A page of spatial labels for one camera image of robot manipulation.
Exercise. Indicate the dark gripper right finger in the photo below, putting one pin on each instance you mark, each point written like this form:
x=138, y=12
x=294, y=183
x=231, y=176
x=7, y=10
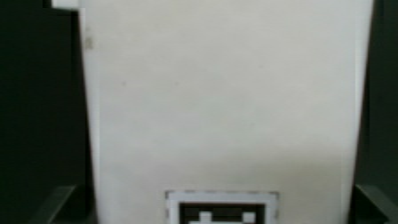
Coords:
x=374, y=210

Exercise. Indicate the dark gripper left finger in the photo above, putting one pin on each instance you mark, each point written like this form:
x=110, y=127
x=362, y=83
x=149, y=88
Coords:
x=51, y=205

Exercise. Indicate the white cabinet top box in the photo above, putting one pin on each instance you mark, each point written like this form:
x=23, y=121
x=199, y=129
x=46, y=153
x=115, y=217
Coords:
x=223, y=81

